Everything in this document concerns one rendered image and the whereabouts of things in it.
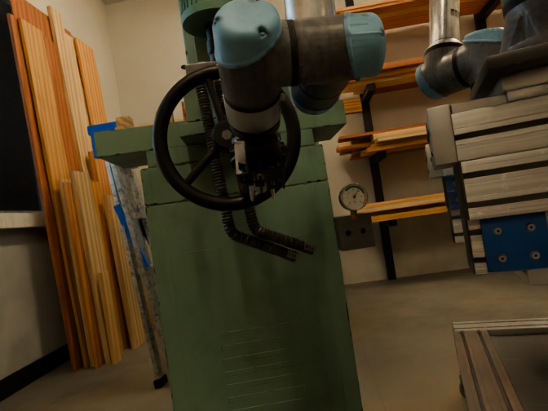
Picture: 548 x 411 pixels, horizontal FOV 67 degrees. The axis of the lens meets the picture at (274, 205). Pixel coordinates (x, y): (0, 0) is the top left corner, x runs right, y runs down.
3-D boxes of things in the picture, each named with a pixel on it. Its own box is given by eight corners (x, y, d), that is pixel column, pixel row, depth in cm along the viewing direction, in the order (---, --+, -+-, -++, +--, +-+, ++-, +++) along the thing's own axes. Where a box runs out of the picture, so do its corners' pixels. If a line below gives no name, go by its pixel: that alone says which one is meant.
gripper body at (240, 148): (238, 196, 65) (228, 147, 54) (234, 152, 69) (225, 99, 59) (286, 191, 65) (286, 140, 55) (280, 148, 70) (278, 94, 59)
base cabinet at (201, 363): (183, 514, 95) (141, 207, 97) (209, 403, 153) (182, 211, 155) (375, 478, 98) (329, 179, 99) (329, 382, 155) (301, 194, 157)
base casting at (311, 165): (143, 206, 97) (137, 168, 98) (183, 211, 155) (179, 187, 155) (329, 179, 100) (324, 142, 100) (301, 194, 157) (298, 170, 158)
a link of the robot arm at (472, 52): (504, 69, 102) (495, 16, 103) (455, 88, 114) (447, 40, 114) (528, 72, 109) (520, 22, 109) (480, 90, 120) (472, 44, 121)
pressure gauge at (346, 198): (344, 221, 93) (338, 185, 93) (340, 220, 97) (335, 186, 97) (371, 216, 94) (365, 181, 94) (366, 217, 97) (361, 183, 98)
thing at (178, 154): (148, 167, 98) (145, 151, 98) (165, 177, 119) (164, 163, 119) (315, 144, 100) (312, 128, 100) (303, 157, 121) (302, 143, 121)
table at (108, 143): (77, 151, 88) (74, 122, 88) (122, 169, 118) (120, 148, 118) (358, 112, 91) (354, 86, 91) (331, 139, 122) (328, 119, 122)
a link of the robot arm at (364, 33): (360, 38, 57) (280, 46, 57) (384, -6, 46) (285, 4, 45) (367, 95, 57) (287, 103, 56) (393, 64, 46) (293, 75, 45)
